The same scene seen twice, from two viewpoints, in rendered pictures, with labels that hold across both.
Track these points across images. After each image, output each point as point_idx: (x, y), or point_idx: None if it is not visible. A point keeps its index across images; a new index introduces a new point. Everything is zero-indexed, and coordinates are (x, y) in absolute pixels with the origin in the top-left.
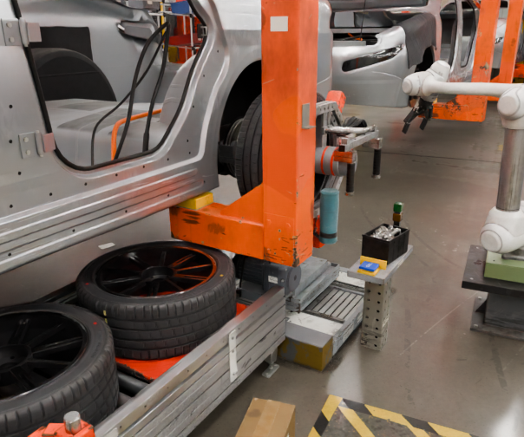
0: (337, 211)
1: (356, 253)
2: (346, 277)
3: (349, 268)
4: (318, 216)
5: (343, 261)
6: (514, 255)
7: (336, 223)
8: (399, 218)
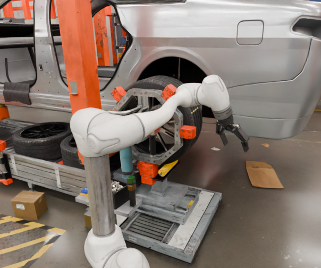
0: (123, 158)
1: (260, 247)
2: (186, 230)
3: (225, 241)
4: (140, 161)
5: (237, 237)
6: None
7: (123, 166)
8: (127, 187)
